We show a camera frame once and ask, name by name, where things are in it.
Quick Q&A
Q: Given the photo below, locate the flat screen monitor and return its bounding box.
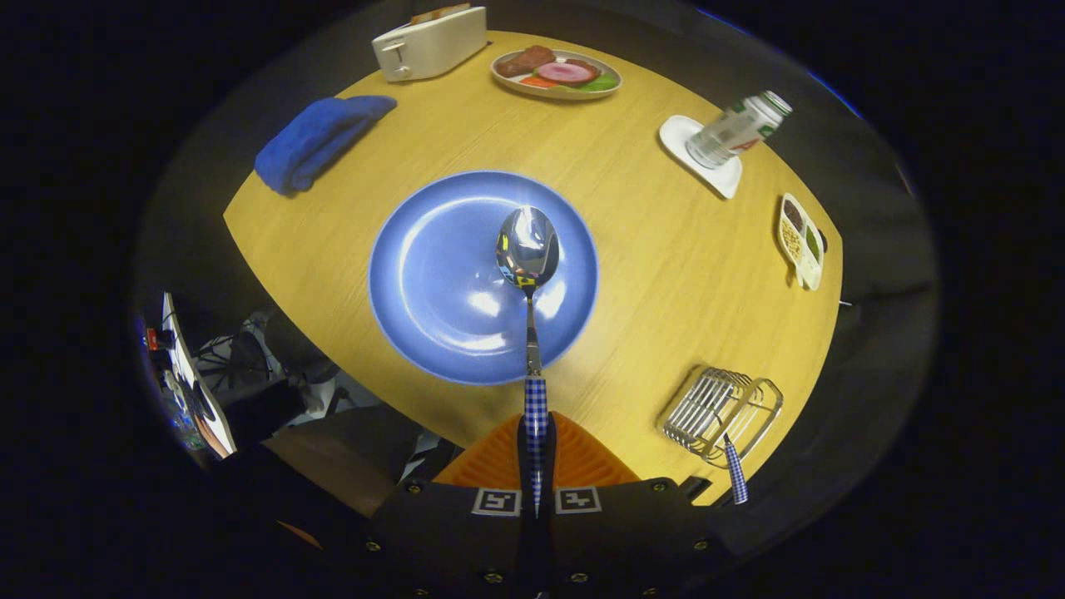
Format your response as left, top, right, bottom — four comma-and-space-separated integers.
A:
158, 291, 238, 460

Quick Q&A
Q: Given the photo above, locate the grey food plate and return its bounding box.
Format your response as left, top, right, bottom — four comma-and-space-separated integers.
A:
490, 46, 623, 101

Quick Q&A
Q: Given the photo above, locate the white toaster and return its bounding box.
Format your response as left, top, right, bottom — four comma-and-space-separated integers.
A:
371, 4, 489, 82

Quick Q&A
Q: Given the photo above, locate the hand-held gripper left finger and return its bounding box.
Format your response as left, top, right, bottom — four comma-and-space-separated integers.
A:
349, 412, 533, 599

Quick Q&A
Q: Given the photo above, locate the blue folded towel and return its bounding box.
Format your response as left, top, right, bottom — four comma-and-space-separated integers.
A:
254, 95, 399, 196

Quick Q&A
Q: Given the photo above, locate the spoon with blue checkered handle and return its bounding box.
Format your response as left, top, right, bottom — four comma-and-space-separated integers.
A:
496, 205, 561, 517

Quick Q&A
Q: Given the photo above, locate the fork with blue checkered handle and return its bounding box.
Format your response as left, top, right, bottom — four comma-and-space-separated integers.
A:
720, 433, 750, 506

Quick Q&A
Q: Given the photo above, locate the white green drink bottle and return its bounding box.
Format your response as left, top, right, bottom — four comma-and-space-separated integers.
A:
686, 91, 793, 170

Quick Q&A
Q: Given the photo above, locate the white divided condiment dish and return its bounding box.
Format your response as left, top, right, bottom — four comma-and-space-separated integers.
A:
777, 193, 826, 291

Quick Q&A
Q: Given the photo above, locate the blue plate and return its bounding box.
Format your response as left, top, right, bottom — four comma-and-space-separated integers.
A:
369, 171, 600, 386

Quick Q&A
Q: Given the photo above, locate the large brown meat piece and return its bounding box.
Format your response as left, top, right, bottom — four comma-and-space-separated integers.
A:
497, 46, 557, 78

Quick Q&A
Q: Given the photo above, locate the white square coaster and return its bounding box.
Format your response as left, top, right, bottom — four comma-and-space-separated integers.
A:
659, 115, 743, 200

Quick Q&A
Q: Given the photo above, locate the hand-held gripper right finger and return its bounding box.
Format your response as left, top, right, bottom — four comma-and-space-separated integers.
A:
539, 412, 733, 599

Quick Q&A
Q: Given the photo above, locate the toast slice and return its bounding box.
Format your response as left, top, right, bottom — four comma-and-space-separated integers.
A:
409, 2, 472, 24

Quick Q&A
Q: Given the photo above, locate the metal wire cutlery rack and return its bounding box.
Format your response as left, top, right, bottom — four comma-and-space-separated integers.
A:
657, 367, 785, 468

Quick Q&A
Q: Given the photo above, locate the pink ham slice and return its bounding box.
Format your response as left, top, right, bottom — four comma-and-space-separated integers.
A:
537, 61, 593, 85

